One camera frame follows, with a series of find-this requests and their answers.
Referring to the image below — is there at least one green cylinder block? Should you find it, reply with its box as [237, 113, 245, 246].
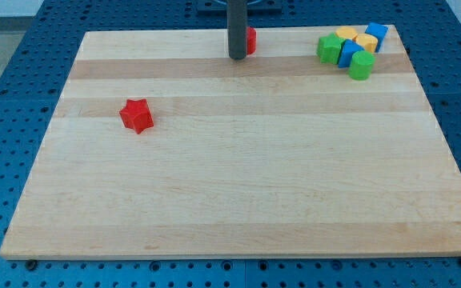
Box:
[348, 50, 375, 81]

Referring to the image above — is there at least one yellow hexagon block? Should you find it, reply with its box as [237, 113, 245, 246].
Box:
[335, 26, 359, 41]

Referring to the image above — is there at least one yellow cylinder block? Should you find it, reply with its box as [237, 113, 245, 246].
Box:
[355, 33, 379, 53]

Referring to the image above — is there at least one green star block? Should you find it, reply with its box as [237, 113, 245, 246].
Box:
[316, 33, 346, 65]

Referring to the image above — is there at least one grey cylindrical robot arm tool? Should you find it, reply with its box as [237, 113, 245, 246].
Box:
[226, 0, 247, 60]

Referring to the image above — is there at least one red star block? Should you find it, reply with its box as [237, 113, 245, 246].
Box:
[119, 98, 154, 134]

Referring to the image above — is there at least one blue triangular block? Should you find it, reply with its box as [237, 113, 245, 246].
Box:
[338, 39, 364, 68]

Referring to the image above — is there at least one red cylinder block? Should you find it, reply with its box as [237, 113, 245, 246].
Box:
[247, 26, 257, 55]

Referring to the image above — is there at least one light wooden board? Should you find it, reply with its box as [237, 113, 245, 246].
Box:
[0, 26, 461, 260]

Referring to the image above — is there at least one blue cube block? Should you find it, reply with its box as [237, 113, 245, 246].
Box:
[365, 22, 388, 52]

